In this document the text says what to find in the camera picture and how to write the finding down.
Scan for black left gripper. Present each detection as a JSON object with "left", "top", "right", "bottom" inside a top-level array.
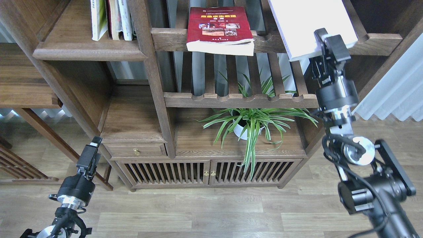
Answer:
[{"left": 57, "top": 137, "right": 102, "bottom": 207}]

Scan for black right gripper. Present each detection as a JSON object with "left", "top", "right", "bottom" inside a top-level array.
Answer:
[{"left": 309, "top": 28, "right": 359, "bottom": 111}]

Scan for white lavender book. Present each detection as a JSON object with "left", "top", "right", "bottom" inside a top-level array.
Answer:
[{"left": 269, "top": 0, "right": 358, "bottom": 61}]

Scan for red cover book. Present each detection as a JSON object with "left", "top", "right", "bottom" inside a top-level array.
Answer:
[{"left": 186, "top": 6, "right": 255, "bottom": 56}]

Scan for yellow green cover book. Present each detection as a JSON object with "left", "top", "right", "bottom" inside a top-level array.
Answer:
[{"left": 90, "top": 0, "right": 108, "bottom": 41}]

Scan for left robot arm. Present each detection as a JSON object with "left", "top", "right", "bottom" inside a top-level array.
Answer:
[{"left": 21, "top": 137, "right": 102, "bottom": 238}]

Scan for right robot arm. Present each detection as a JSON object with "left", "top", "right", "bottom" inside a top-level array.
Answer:
[{"left": 310, "top": 28, "right": 419, "bottom": 238}]

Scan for brass drawer knob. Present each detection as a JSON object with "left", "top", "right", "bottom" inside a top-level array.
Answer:
[{"left": 133, "top": 148, "right": 140, "bottom": 156}]

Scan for wooden slatted rack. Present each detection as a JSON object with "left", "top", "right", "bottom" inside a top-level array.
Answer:
[{"left": 0, "top": 138, "right": 59, "bottom": 184}]

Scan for white curtain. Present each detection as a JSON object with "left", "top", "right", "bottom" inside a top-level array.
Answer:
[{"left": 353, "top": 35, "right": 423, "bottom": 121}]

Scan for green spider plant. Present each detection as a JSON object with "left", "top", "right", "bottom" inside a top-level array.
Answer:
[{"left": 198, "top": 69, "right": 318, "bottom": 180}]

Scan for dark wooden bookshelf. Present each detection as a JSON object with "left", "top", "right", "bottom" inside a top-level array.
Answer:
[{"left": 0, "top": 0, "right": 423, "bottom": 192}]

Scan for white plant pot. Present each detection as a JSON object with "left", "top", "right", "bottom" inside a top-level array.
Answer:
[{"left": 232, "top": 119, "right": 264, "bottom": 141}]

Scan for white upright book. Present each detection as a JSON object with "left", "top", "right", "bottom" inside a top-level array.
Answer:
[{"left": 118, "top": 0, "right": 133, "bottom": 41}]

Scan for beige upright book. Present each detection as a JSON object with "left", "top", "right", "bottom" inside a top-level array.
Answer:
[{"left": 109, "top": 0, "right": 122, "bottom": 40}]

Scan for dark red upright book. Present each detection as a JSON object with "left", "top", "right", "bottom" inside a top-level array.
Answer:
[{"left": 105, "top": 0, "right": 112, "bottom": 40}]

